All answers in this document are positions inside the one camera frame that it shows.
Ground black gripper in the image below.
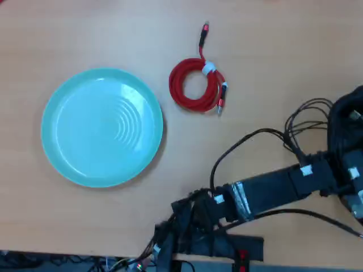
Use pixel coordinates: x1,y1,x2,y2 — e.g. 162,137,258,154
337,150,363,199

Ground black plastic bowl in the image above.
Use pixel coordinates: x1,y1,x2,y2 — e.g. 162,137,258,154
328,84,363,227

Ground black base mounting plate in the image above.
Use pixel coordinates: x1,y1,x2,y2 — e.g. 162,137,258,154
226,233,264,263

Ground red and black clamp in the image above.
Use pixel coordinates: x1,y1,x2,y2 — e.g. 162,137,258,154
234,249,250,272

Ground light teal round plate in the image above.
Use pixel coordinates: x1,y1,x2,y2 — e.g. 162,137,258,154
40,67,164,188

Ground black camera USB cable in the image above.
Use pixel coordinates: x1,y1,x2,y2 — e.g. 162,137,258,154
221,208,363,239

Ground red coiled charging cable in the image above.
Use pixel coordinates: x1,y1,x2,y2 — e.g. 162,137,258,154
168,21,230,117

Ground tangled cables below table edge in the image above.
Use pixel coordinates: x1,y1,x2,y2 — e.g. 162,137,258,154
0,250,157,272

